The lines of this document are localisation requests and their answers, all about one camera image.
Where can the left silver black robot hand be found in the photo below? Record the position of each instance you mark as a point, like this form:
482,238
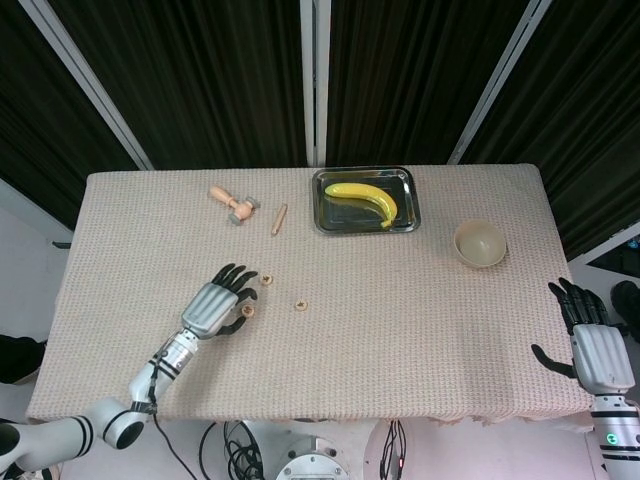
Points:
210,310

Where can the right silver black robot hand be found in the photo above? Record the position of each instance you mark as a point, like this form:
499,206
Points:
600,360

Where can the red-lettered wooden chess piece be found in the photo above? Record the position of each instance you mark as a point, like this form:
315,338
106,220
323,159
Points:
248,311

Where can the black-lettered wooden chess piece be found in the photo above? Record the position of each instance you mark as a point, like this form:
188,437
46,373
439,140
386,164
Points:
267,279
301,304

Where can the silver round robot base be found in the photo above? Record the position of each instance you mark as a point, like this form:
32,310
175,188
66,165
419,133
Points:
312,465

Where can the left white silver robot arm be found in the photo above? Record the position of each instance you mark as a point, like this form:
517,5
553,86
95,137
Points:
165,362

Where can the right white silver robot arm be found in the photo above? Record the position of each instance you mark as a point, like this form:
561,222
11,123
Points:
615,435

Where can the black equipment beside table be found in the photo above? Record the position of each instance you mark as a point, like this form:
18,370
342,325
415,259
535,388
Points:
627,300

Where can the wooden toy hammer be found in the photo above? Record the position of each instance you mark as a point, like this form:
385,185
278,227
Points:
242,210

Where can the short wooden stick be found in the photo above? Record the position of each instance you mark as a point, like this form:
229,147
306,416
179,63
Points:
278,220

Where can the beige plastic bowl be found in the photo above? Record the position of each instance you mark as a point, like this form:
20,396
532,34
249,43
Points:
480,245

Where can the rectangular metal tray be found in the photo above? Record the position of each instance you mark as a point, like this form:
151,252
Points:
350,216

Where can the beige woven tablecloth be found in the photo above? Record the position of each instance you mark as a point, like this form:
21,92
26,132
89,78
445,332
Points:
400,325

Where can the yellow banana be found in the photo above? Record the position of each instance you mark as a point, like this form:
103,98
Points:
360,191

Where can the black curtain panel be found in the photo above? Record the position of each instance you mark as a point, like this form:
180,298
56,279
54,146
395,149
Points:
410,75
30,100
200,75
590,100

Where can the white partition frame post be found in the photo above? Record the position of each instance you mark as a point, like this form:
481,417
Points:
309,85
500,80
90,85

